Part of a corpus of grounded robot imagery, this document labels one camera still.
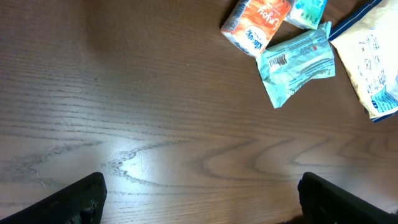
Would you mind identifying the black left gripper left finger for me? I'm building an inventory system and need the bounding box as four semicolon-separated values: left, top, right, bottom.
1;172;107;224

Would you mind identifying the teal tissue pack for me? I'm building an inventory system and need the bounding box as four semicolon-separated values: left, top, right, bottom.
284;0;328;29

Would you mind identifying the yellow snack bag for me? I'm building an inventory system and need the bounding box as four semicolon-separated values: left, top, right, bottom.
329;0;397;123

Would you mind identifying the orange tissue pack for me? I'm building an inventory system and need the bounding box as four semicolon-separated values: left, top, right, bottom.
221;0;291;57

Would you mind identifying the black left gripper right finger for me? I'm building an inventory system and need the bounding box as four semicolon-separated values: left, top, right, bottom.
298;172;397;224

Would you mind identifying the teal wet wipe packet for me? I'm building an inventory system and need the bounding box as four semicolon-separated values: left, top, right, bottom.
256;21;335;108

